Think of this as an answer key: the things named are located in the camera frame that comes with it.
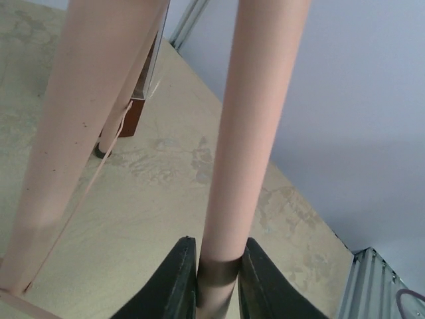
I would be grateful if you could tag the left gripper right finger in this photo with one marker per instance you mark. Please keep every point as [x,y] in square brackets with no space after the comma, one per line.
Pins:
[264,292]

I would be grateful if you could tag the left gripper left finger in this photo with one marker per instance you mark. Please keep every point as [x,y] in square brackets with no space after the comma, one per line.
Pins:
[171,290]

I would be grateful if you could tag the brown wooden metronome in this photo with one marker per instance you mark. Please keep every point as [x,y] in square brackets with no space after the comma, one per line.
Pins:
[133,115]

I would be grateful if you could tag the pink tripod music stand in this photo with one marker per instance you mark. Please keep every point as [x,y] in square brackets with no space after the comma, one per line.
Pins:
[98,46]

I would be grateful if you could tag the clear plastic metronome cover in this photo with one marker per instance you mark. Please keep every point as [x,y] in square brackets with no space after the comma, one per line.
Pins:
[142,87]

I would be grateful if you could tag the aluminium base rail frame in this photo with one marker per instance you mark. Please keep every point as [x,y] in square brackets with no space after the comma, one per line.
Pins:
[373,290]

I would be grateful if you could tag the right aluminium corner post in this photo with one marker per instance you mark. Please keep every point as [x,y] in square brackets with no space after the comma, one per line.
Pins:
[187,22]

